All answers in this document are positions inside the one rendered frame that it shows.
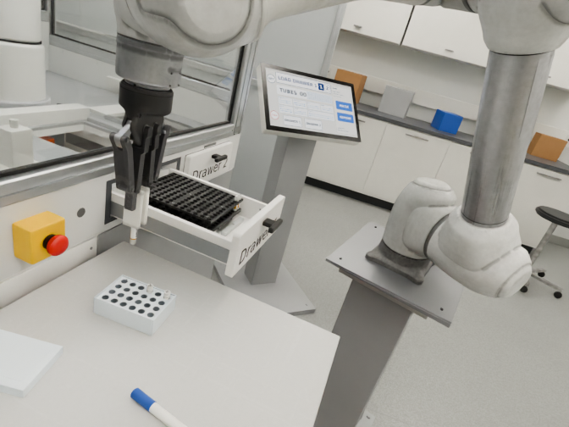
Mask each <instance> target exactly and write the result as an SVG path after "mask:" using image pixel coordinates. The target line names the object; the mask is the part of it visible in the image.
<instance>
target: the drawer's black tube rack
mask: <svg viewBox="0 0 569 427"><path fill-rule="evenodd" d="M153 184H156V185H157V186H156V188H155V189H152V188H150V193H149V203H148V205H149V206H152V207H154V208H157V209H159V210H162V211H164V212H166V213H168V214H172V215H174V216H176V217H178V218H181V219H184V220H186V221H189V222H191V223H193V224H195V225H199V226H201V227H203V228H205V229H208V230H211V231H213V232H214V231H215V230H219V227H221V226H222V225H224V224H225V223H226V222H228V221H229V220H230V219H232V218H233V217H235V216H236V215H237V214H238V213H239V212H240V211H241V208H239V209H237V210H236V211H235V210H233V209H230V211H228V212H227V213H225V214H224V215H222V216H221V217H219V218H218V219H216V220H215V221H213V222H212V223H211V224H209V223H208V222H205V221H203V220H204V219H205V218H206V217H208V215H210V214H212V213H213V212H215V211H216V210H218V209H219V208H221V207H222V208H223V205H225V204H227V203H228V202H230V201H232V200H233V199H235V196H234V195H232V194H229V193H227V192H225V191H220V190H219V189H216V188H214V187H211V186H208V185H205V184H202V183H201V182H198V181H196V180H192V179H190V178H187V177H184V176H183V175H179V174H176V173H174V172H173V173H171V174H168V175H165V176H162V177H160V178H158V180H157V181H155V180H154V181H153Z"/></svg>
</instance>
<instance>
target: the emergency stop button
mask: <svg viewBox="0 0 569 427"><path fill-rule="evenodd" d="M68 245H69V239H68V237H67V236H64V235H56V236H54V237H52V238H51V239H50V240H49V242H48V243H47V252H48V253H49V254H50V255H52V256H58V255H60V254H62V253H64V252H65V251H66V249H67V248H68Z"/></svg>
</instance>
